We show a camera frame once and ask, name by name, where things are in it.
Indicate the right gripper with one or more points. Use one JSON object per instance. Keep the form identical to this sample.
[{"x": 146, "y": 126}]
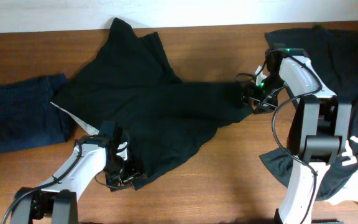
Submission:
[{"x": 250, "y": 96}]

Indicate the black t-shirt white lettering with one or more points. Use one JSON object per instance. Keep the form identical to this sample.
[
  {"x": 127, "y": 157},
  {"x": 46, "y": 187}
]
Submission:
[{"x": 334, "y": 57}]

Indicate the black shorts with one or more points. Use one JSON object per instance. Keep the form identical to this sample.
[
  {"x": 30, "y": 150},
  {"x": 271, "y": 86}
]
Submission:
[{"x": 131, "y": 82}]

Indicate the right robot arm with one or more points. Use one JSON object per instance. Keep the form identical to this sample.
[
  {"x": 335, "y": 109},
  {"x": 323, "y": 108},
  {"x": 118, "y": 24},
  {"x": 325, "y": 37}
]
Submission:
[{"x": 318, "y": 131}]

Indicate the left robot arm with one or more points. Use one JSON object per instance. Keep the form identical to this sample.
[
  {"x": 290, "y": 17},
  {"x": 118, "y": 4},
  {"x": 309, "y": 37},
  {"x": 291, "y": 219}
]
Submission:
[{"x": 104, "y": 153}]

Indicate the folded navy blue garment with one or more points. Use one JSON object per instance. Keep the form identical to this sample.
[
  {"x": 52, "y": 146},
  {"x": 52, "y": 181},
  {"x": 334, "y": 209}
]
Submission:
[{"x": 27, "y": 117}]

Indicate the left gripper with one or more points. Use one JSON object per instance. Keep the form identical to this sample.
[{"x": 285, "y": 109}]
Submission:
[{"x": 128, "y": 179}]

